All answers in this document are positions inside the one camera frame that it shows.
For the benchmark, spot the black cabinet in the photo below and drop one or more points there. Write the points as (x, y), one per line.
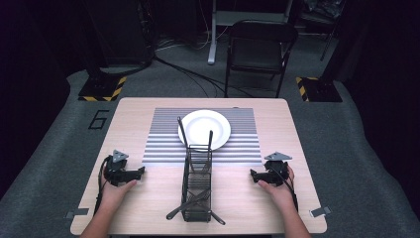
(122, 33)

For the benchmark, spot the white plate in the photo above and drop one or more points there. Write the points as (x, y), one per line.
(204, 127)

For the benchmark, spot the black folding chair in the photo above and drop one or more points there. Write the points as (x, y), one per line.
(259, 49)

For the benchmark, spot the dark metal utensil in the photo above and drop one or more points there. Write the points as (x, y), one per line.
(182, 130)
(218, 219)

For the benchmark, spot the black tape floor number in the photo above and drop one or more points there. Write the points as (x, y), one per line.
(99, 119)

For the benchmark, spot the black hazard striped stand base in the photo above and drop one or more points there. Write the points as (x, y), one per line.
(99, 89)
(318, 90)

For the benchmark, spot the grey tape strip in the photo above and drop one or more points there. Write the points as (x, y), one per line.
(320, 211)
(77, 212)

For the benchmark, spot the person's right hand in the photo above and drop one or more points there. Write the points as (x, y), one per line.
(280, 195)

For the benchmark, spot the white desk frame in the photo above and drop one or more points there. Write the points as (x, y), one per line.
(212, 39)

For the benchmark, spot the grey striped placemat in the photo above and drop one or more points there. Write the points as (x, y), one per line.
(161, 148)

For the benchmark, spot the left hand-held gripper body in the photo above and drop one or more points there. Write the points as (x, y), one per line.
(116, 172)

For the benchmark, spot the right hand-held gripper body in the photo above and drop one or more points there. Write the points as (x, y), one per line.
(276, 172)

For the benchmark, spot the person's left hand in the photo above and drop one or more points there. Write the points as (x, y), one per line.
(114, 195)

